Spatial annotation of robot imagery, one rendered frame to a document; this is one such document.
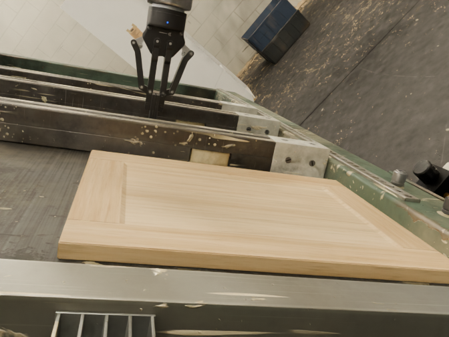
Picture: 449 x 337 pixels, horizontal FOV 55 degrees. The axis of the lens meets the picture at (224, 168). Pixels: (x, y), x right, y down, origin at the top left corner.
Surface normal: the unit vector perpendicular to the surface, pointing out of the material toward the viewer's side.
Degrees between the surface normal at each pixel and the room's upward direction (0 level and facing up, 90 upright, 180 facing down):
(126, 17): 90
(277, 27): 90
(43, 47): 90
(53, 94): 90
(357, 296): 60
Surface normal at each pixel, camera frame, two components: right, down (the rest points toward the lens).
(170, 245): 0.18, -0.95
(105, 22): 0.11, 0.40
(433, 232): -0.96, -0.12
